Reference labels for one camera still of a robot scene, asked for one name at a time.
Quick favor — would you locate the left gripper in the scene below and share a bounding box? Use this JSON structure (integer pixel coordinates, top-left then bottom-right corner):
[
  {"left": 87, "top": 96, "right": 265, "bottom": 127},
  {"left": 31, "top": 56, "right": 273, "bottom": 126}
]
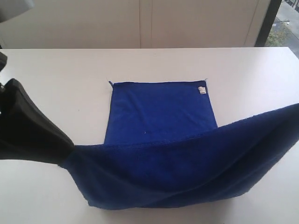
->
[{"left": 0, "top": 52, "right": 75, "bottom": 165}]

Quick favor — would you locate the blue towel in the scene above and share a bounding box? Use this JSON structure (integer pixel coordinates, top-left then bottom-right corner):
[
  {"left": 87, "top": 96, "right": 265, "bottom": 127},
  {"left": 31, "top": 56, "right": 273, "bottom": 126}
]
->
[{"left": 61, "top": 81, "right": 299, "bottom": 210}]

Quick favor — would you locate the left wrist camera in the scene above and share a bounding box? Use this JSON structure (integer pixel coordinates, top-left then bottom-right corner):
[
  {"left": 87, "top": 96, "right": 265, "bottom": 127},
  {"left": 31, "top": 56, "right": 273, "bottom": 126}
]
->
[{"left": 0, "top": 0, "right": 35, "bottom": 23}]

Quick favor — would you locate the black window frame post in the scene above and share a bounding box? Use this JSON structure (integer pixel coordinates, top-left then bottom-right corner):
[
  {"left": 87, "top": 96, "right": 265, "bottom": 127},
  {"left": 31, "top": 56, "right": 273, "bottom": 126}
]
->
[{"left": 254, "top": 0, "right": 282, "bottom": 47}]

